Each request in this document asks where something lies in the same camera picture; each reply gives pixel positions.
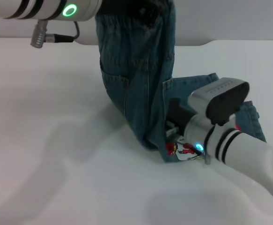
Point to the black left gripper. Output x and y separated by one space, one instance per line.
122 5

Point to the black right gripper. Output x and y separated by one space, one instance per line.
179 112

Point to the blue denim shorts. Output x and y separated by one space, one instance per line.
136 82

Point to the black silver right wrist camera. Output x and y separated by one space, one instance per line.
220 98

